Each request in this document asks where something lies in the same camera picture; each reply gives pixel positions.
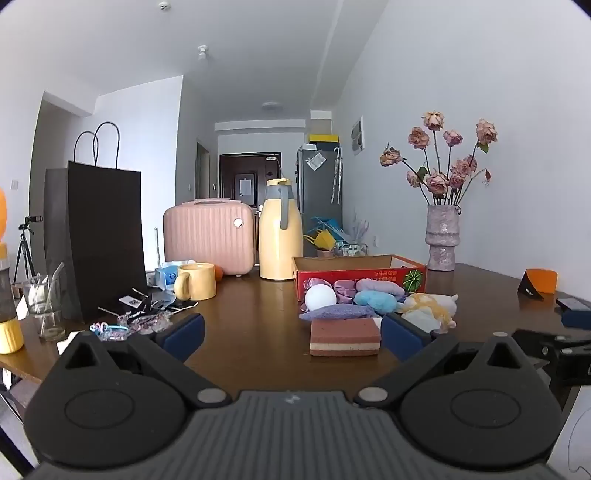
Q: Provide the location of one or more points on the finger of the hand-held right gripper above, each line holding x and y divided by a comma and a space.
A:
531, 338

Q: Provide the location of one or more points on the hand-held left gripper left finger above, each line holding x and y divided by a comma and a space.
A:
184, 336

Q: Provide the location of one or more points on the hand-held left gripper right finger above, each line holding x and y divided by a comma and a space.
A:
400, 337

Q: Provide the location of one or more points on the yellow white cat plush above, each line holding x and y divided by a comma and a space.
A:
431, 307

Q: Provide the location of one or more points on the blue packet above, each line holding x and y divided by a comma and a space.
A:
577, 319

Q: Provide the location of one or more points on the pink plush toy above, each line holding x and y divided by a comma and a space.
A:
381, 286

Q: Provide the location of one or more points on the brown layered sponge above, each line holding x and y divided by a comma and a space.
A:
345, 337

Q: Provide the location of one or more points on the purple towel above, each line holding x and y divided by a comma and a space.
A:
337, 314

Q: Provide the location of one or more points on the purple satin cloth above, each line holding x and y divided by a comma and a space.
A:
344, 290

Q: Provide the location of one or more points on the red cardboard box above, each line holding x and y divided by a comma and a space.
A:
360, 274

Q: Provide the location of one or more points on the white ball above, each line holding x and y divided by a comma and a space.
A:
320, 297

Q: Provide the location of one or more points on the black card packets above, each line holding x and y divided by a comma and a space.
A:
182, 305

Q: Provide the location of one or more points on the clear bead packet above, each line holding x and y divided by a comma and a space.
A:
147, 323

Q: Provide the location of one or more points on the yellow mug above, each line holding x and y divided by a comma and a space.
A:
198, 281

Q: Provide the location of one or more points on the orange black card stand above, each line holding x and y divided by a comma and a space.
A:
540, 280

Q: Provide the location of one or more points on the blue white tissue pack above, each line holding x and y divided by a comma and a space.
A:
165, 276

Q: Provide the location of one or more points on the orange fruit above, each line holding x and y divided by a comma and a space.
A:
218, 273

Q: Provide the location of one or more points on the clear storage rack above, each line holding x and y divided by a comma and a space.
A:
351, 249

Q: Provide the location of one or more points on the pink suitcase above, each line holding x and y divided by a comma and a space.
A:
207, 237

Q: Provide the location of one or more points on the pale purple vase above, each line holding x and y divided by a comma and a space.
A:
442, 237

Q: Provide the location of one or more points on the pale dried plant sprigs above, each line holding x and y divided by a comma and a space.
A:
360, 226

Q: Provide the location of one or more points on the black paper bag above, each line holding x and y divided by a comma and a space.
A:
106, 240

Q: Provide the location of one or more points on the yellow watering can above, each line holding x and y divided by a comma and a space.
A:
323, 240

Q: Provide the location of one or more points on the yellow thermos jug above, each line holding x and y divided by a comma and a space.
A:
277, 240

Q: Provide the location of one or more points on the glass beaker with straws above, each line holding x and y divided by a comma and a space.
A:
44, 304

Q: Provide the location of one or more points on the dried pink roses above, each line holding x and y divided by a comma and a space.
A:
436, 182

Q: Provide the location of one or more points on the dark brown entrance door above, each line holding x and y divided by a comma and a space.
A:
249, 184

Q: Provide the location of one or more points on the grey interior door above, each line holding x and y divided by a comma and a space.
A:
203, 170

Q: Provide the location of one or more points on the grey refrigerator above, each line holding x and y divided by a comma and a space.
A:
318, 184

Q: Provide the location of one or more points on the clear umbrella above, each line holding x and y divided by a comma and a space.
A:
337, 175

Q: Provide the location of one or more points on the yellow orange blender bottle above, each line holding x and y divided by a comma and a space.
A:
9, 337

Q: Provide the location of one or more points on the clear plastic pouch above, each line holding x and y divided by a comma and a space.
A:
316, 161

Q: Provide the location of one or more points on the yellow box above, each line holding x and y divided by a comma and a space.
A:
323, 137

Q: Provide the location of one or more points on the round ceiling lamp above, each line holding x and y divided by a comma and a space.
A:
271, 106

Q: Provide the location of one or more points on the ceiling light socket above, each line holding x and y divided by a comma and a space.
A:
203, 51

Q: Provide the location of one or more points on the black tripod with camera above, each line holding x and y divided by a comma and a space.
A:
23, 258

